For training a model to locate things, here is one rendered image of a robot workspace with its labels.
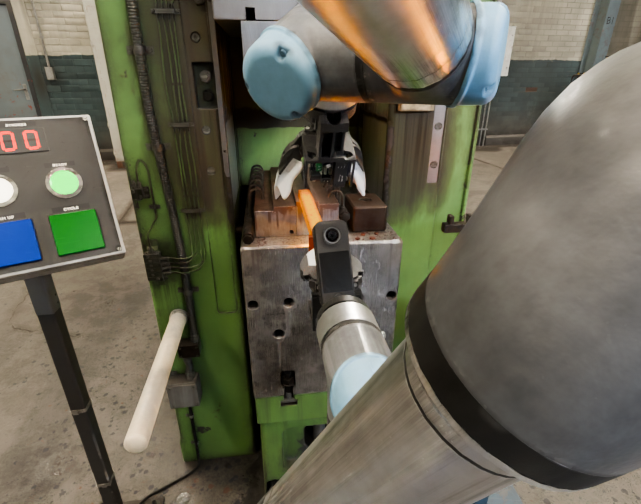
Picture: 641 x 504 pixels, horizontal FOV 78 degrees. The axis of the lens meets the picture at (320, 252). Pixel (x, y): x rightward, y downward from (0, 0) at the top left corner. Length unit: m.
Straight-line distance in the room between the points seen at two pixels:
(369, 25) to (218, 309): 1.08
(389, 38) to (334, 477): 0.23
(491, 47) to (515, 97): 8.21
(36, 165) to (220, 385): 0.85
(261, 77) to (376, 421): 0.30
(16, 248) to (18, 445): 1.25
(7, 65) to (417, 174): 6.76
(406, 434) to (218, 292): 1.04
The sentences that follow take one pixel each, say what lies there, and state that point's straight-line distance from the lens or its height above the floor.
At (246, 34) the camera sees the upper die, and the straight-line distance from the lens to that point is 0.89.
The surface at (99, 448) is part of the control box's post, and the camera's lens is 1.29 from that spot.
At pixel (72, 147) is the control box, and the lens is 0.90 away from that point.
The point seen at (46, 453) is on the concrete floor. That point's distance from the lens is 1.91.
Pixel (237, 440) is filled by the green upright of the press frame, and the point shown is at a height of 0.09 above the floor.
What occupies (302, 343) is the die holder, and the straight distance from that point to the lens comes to 1.05.
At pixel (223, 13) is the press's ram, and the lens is 0.90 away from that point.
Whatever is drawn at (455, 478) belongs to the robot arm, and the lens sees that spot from 0.19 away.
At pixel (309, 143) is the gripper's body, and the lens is 0.58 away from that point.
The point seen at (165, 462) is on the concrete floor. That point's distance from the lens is 1.70.
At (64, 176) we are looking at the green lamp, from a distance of 0.88.
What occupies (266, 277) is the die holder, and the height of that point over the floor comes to 0.84.
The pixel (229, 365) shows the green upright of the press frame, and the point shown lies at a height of 0.42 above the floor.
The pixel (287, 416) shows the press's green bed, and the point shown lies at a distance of 1.22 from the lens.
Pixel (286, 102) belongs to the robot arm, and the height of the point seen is 1.25.
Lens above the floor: 1.28
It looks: 25 degrees down
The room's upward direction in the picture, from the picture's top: straight up
